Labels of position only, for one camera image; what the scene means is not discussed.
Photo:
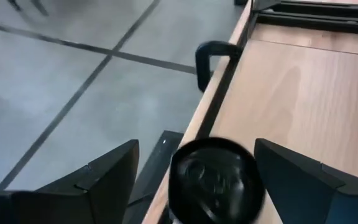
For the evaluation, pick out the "black C-shaped clamp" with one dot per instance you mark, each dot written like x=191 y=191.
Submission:
x=202 y=68

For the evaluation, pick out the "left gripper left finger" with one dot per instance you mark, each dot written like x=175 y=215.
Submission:
x=104 y=193

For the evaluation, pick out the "white orange-print slim can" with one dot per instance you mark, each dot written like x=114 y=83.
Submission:
x=213 y=180

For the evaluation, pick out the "black metal table leg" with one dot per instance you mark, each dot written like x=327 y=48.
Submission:
x=157 y=168

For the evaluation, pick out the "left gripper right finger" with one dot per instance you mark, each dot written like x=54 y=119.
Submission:
x=306 y=193

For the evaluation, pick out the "black aluminium rig frame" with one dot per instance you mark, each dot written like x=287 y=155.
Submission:
x=322 y=23

